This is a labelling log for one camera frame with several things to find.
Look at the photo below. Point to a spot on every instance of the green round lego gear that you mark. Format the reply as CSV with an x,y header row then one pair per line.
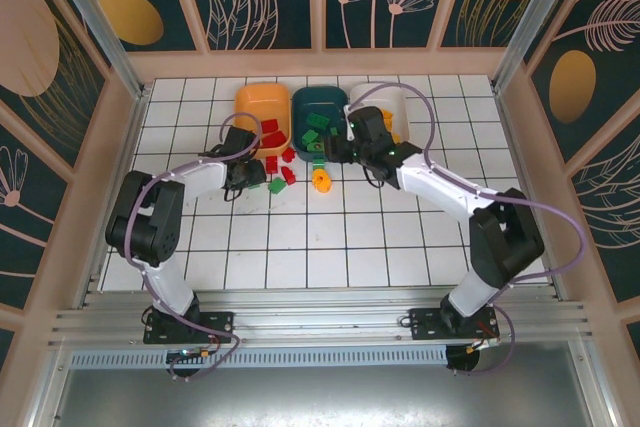
x,y
314,147

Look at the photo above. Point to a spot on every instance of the long green lego brick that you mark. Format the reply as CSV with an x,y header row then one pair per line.
x,y
318,120

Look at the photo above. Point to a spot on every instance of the yellow round lego piece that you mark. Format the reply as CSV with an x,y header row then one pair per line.
x,y
321,181

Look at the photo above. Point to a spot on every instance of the long red lego brick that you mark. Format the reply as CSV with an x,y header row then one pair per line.
x,y
274,139

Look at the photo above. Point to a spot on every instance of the white plastic container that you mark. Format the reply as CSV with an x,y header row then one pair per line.
x,y
367,99

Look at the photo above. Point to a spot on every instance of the teal plastic container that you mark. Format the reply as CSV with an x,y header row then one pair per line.
x,y
305,102

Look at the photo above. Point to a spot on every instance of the orange plastic container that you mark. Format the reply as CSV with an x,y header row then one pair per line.
x,y
260,102

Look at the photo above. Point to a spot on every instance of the small green circuit board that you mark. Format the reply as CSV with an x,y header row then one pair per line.
x,y
187,353

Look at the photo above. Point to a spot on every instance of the grey metal sheet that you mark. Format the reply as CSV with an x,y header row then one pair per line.
x,y
320,397

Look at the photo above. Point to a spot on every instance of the aluminium side rail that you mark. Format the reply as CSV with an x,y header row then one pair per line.
x,y
516,147
129,147

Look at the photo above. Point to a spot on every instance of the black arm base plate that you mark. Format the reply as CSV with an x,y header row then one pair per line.
x,y
425,324
215,324

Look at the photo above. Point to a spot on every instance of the aluminium mounting rail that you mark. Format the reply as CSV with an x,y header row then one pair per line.
x,y
320,312

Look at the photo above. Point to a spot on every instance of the aluminium frame post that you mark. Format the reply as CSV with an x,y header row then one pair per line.
x,y
532,12
96,12

